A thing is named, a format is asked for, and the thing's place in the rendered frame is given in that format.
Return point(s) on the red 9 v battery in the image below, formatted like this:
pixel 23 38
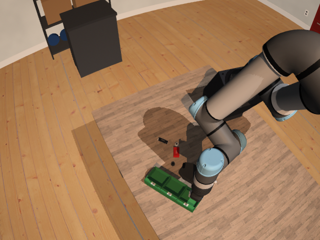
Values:
pixel 176 152

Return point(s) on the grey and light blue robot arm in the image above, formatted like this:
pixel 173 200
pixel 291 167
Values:
pixel 295 51

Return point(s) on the green three-compartment bin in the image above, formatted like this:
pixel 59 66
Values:
pixel 171 188

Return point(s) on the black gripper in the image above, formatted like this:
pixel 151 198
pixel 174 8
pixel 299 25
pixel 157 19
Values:
pixel 187 172

